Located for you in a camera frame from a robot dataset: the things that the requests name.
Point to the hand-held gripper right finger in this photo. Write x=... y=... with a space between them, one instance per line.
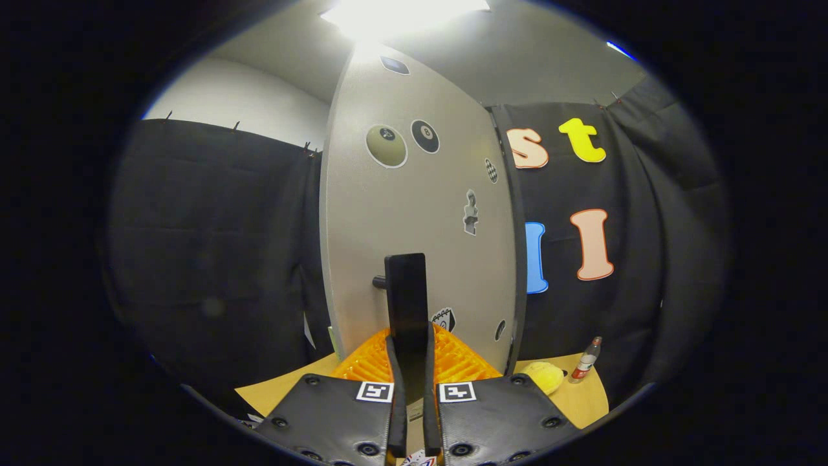
x=432 y=414

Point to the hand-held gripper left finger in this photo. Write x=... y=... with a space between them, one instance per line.
x=398 y=414

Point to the white shoe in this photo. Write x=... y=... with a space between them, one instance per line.
x=420 y=461

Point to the dark grey shoe cabinet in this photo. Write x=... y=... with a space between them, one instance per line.
x=519 y=291

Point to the yellow plush toy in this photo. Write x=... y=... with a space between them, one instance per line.
x=543 y=377

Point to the clear bottle with red label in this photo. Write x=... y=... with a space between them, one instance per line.
x=585 y=362

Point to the black backdrop cloth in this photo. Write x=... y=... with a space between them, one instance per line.
x=213 y=226

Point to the large ceiling light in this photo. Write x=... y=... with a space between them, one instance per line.
x=401 y=16

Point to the small ceiling light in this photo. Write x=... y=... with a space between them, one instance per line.
x=621 y=50

